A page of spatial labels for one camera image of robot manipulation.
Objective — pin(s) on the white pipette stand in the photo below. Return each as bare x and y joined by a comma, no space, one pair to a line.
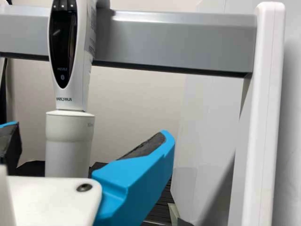
263,117

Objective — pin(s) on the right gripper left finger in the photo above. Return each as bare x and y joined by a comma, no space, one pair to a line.
8,143

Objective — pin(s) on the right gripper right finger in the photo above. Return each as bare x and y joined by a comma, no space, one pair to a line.
136,179

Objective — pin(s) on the white incubator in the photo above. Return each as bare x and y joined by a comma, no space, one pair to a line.
207,122

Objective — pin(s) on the pipette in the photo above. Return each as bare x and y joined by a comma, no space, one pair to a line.
68,141

